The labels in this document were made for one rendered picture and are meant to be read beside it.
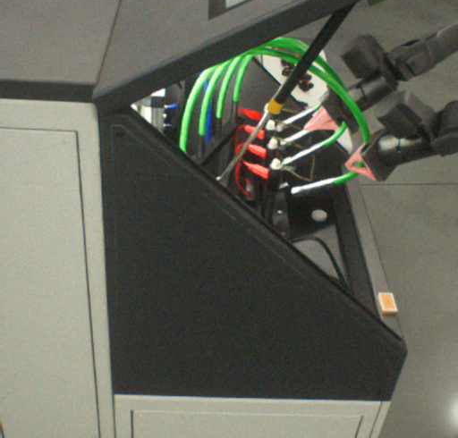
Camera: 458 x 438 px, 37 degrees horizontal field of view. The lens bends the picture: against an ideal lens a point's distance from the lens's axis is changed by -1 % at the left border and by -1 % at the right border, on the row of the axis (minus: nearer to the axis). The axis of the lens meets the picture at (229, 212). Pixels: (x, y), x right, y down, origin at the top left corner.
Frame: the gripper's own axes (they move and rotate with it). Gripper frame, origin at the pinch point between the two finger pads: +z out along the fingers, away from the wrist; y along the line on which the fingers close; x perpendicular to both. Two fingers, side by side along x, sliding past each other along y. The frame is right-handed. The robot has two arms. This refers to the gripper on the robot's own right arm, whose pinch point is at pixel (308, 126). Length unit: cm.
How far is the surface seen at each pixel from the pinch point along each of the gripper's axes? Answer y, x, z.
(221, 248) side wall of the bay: 3.5, 38.6, 8.5
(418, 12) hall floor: -121, -421, 55
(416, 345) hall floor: -124, -65, 50
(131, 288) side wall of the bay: 7, 43, 26
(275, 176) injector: -5.0, 2.9, 11.8
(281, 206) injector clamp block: -16.0, -5.6, 20.6
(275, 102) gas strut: 19.0, 34.8, -14.2
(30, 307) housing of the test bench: 15, 47, 43
